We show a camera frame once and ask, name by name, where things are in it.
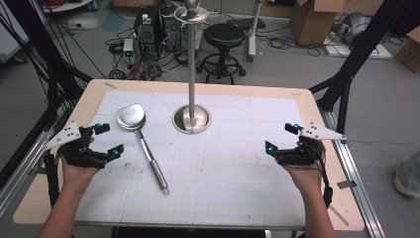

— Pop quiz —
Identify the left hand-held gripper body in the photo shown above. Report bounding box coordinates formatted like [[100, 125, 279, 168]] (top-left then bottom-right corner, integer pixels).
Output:
[[43, 120, 112, 170]]

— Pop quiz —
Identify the black computer tower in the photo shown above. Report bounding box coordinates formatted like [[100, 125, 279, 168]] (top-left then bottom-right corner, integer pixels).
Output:
[[133, 5, 183, 54]]

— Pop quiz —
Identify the grey rounded appliance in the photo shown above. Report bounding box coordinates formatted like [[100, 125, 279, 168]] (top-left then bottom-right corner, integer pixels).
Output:
[[332, 12, 373, 46]]

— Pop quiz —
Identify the black round stool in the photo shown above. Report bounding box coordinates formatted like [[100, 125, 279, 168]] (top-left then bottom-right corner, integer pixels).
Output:
[[195, 23, 248, 85]]

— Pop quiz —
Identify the person's right hand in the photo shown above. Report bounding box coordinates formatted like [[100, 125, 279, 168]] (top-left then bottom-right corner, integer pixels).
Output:
[[282, 140, 329, 198]]

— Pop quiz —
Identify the black metal frame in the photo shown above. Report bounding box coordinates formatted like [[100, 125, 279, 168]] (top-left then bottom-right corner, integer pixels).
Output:
[[308, 0, 420, 135], [0, 0, 94, 191]]

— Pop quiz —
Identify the white stand pole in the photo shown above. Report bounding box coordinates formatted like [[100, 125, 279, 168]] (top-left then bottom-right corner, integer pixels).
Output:
[[247, 0, 263, 63]]

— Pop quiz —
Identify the small cardboard box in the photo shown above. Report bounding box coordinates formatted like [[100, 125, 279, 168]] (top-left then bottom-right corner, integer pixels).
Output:
[[393, 25, 420, 75]]

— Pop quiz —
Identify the grey tape piece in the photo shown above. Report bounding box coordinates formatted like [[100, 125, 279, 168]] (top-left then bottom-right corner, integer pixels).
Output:
[[336, 179, 359, 190]]

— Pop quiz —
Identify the metal utensil stand with hooks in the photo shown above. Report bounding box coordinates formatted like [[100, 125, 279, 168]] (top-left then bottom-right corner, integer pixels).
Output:
[[170, 0, 213, 136]]

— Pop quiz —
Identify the small grey power box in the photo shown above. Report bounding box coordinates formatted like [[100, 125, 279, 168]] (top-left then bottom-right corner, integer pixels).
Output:
[[122, 38, 135, 58]]

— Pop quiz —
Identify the metal spatula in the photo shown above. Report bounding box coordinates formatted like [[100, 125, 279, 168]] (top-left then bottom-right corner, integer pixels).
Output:
[[115, 103, 171, 196]]

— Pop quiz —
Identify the aluminium rail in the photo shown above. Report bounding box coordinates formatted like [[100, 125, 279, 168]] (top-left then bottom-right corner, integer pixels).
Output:
[[0, 128, 56, 217], [317, 104, 386, 238]]

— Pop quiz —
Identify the white flat board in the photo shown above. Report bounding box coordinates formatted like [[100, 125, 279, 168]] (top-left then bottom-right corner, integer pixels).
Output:
[[322, 32, 394, 60]]

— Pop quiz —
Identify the tangle of black floor cables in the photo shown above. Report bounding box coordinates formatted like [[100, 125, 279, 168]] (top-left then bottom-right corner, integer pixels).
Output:
[[104, 28, 202, 82]]

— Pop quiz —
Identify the person's left hand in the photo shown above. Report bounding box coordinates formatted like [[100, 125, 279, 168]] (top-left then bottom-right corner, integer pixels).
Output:
[[60, 136, 101, 196]]

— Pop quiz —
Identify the large cardboard box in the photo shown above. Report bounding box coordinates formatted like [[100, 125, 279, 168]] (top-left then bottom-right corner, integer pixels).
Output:
[[289, 0, 385, 47]]

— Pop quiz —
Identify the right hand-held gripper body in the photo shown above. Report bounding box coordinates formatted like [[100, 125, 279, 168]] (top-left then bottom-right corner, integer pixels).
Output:
[[274, 121, 348, 167]]

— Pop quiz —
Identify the white grid mat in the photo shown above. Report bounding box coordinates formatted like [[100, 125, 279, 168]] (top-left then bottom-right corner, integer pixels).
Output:
[[74, 90, 307, 228]]

